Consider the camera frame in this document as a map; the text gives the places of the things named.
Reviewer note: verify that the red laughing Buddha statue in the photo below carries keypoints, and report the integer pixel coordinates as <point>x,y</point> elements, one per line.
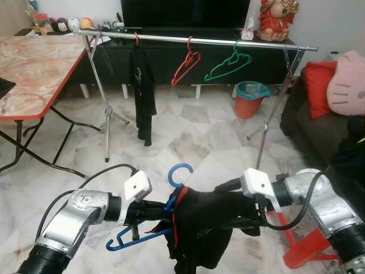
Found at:
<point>276,25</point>

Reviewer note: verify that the red plastic clothes hanger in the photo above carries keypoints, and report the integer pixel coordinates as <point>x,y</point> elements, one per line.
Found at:
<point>189,51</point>
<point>137,41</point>

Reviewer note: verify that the black low TV cabinet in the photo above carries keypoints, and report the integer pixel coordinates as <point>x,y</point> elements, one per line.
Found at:
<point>265,65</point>

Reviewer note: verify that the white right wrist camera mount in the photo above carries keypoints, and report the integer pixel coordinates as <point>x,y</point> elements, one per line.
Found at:
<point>258,185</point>

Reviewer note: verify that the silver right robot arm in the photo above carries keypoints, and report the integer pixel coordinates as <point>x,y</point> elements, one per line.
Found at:
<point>319,200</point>

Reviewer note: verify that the marble table red edge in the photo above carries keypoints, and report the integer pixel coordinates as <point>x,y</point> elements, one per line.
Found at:
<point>34,74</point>

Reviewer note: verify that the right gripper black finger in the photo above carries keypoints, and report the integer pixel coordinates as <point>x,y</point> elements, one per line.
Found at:
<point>229,185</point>
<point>235,225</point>

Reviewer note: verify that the pink cat face pillow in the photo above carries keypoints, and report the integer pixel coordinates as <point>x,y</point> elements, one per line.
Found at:
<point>348,85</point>

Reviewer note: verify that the white tissue box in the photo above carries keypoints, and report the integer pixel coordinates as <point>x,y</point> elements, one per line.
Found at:
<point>247,33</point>

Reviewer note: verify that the dark grey fabric sofa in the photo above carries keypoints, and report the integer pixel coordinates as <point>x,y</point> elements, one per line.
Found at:
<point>308,137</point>

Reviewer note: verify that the green plastic clothes hanger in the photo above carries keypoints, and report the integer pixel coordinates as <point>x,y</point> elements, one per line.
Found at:
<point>236,52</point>

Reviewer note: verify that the orange round plush toy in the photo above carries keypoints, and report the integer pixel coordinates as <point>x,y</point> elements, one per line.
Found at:
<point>86,23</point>

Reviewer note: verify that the black flat television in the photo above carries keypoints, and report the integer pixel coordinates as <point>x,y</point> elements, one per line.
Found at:
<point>182,14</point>

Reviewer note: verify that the red cushion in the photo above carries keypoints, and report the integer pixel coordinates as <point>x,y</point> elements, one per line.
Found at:
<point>316,85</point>

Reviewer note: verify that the silver metal clothes rack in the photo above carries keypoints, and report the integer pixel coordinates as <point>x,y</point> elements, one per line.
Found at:
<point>165,39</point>

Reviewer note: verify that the black plastic laundry basket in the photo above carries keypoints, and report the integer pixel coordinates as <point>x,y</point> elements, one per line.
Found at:
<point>352,181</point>

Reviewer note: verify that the black garment red trim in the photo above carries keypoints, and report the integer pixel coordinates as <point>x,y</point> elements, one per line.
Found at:
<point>199,228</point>

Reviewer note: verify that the blue plastic clothes hanger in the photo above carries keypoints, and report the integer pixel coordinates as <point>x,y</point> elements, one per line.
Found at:
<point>131,242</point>

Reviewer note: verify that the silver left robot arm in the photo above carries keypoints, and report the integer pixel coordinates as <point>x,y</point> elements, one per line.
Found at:
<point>68,222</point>

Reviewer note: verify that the red plastic stool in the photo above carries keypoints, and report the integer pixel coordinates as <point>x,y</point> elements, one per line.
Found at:
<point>302,251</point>

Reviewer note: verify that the black shirt green print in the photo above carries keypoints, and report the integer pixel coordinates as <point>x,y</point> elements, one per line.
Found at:
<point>142,97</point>

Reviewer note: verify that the white round plush toy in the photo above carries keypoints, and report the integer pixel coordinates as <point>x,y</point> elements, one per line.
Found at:
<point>74,23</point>

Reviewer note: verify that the orange bin teal bag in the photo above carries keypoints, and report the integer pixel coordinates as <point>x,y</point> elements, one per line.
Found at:
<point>248,108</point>

